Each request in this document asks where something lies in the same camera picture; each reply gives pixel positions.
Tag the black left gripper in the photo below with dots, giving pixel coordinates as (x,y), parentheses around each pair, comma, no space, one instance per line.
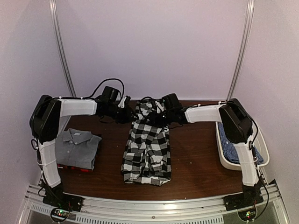
(127,117)

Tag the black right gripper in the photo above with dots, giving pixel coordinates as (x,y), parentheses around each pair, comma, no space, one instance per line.
(154,121)

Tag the black white checked shirt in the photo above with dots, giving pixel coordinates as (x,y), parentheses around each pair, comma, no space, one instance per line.
(147,155)

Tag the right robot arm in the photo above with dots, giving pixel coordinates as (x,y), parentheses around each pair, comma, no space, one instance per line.
(240,129)

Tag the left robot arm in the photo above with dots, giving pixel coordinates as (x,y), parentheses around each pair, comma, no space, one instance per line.
(45,122)

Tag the folded grey shirt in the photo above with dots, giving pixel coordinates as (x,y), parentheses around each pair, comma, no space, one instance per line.
(76,148)

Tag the blue checked shirt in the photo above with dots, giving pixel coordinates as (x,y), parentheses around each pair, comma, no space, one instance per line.
(226,144)

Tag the folded red plaid shirt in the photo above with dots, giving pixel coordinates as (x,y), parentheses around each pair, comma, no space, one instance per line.
(74,168)

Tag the white plastic basket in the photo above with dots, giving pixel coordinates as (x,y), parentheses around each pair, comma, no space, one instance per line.
(261,149)

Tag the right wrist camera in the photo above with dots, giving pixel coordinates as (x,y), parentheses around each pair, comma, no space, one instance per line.
(159,107)

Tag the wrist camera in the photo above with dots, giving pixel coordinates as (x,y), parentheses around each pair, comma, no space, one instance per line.
(124,101)
(159,107)

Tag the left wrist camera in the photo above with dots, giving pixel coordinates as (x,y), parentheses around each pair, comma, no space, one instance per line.
(124,101)

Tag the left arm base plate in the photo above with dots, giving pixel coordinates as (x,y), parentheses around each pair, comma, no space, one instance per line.
(57,198)

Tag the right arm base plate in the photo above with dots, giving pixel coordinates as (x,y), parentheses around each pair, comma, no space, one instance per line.
(243,200)

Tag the left aluminium frame post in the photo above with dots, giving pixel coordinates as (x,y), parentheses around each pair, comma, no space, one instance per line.
(60,47)

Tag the aluminium frame post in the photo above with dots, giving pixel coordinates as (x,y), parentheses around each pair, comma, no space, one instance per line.
(60,47)
(242,50)

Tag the right aluminium frame post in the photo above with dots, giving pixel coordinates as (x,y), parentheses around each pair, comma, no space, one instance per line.
(242,50)

